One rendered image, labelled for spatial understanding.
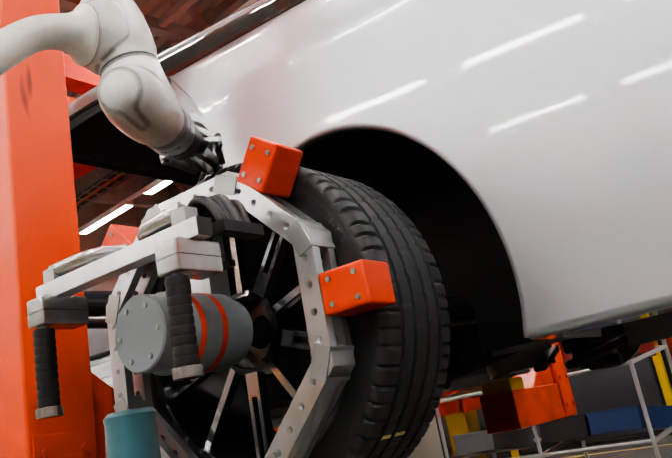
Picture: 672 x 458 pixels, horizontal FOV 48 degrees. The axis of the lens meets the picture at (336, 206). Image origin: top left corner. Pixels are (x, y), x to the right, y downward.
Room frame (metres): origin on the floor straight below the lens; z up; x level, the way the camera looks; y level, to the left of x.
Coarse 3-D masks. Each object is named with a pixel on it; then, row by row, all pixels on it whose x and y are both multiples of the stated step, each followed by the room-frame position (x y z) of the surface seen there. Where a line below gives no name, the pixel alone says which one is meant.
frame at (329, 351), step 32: (192, 192) 1.33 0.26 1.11; (224, 192) 1.28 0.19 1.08; (256, 192) 1.24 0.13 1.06; (288, 224) 1.22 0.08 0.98; (320, 224) 1.24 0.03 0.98; (320, 256) 1.20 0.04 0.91; (128, 288) 1.45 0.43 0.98; (320, 288) 1.18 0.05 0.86; (320, 320) 1.19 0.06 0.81; (320, 352) 1.19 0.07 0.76; (352, 352) 1.23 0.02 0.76; (128, 384) 1.47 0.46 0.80; (320, 384) 1.20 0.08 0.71; (160, 416) 1.50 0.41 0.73; (288, 416) 1.24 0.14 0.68; (320, 416) 1.26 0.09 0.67; (160, 448) 1.42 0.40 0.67; (288, 448) 1.25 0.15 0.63
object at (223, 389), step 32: (256, 256) 1.66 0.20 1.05; (160, 288) 1.52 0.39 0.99; (256, 288) 1.40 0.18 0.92; (288, 320) 1.41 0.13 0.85; (256, 352) 1.46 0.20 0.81; (288, 352) 1.42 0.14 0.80; (160, 384) 1.54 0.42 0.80; (192, 384) 1.51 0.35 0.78; (224, 384) 1.68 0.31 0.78; (256, 384) 1.42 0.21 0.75; (288, 384) 1.37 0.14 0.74; (192, 416) 1.56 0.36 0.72; (224, 416) 1.48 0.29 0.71; (256, 416) 1.43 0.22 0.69; (192, 448) 1.50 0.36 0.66; (224, 448) 1.52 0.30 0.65; (256, 448) 1.43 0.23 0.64
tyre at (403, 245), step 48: (336, 192) 1.26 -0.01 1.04; (336, 240) 1.26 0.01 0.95; (384, 240) 1.28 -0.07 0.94; (432, 288) 1.36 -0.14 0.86; (384, 336) 1.23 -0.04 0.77; (432, 336) 1.35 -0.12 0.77; (384, 384) 1.25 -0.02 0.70; (432, 384) 1.38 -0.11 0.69; (336, 432) 1.30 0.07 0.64; (384, 432) 1.32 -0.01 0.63
